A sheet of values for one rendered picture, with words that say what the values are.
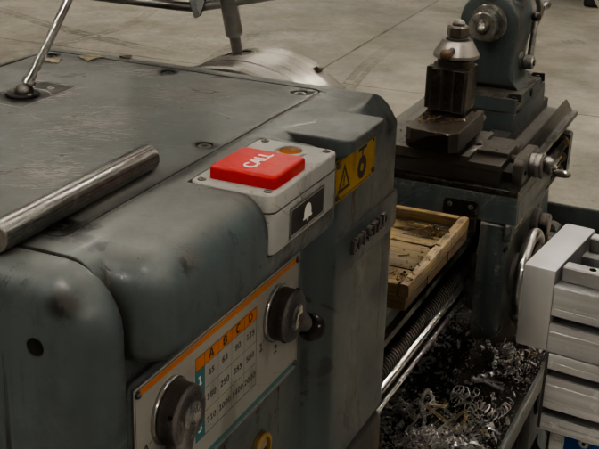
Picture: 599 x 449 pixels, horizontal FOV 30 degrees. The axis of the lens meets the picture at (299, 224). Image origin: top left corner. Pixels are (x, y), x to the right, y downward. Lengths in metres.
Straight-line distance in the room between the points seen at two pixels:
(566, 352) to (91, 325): 0.56
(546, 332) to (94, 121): 0.49
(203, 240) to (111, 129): 0.26
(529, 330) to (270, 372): 0.28
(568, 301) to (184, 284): 0.48
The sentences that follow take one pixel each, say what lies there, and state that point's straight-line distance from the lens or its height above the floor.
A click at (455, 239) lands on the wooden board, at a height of 0.89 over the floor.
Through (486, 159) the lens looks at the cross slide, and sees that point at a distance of 1.95.
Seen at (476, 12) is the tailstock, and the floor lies 1.10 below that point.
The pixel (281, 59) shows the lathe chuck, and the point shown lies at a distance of 1.41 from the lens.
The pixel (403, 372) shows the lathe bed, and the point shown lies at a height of 0.72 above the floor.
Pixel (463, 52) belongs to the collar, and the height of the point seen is 1.14.
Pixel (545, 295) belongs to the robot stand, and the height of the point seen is 1.09.
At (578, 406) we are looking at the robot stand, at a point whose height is 0.98.
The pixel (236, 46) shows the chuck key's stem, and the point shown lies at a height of 1.24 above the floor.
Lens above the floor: 1.56
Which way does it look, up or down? 22 degrees down
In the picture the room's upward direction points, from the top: 2 degrees clockwise
